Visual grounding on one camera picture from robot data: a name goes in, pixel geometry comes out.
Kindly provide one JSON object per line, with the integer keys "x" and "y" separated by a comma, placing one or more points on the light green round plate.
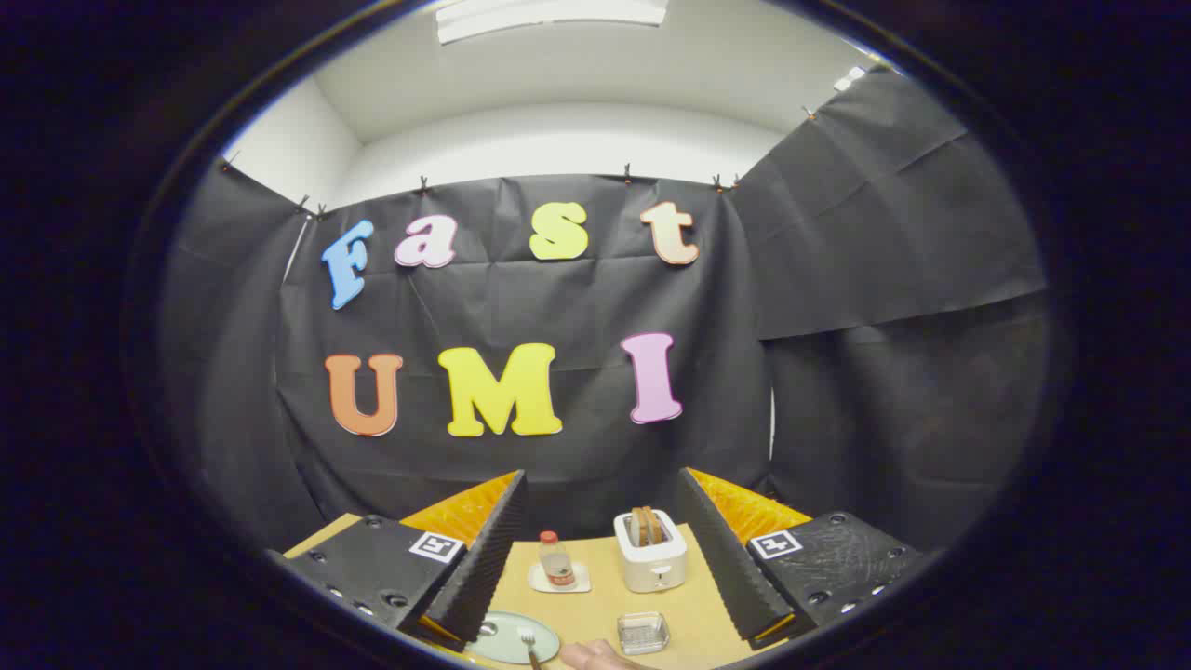
{"x": 502, "y": 644}

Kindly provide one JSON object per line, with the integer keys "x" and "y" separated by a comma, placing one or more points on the white toaster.
{"x": 651, "y": 566}

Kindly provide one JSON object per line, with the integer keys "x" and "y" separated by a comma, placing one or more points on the white square coaster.
{"x": 537, "y": 582}

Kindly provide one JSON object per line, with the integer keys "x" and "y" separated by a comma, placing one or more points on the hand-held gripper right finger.
{"x": 730, "y": 558}

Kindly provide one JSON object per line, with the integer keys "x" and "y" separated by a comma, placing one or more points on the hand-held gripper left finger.
{"x": 488, "y": 568}

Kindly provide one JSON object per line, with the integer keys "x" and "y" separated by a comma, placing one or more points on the toasted bread slice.
{"x": 654, "y": 525}
{"x": 637, "y": 527}

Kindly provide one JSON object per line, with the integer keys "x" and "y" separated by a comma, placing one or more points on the small ceiling light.
{"x": 849, "y": 78}

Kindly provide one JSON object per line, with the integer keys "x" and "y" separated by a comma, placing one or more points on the clear red capped water bottle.
{"x": 556, "y": 564}

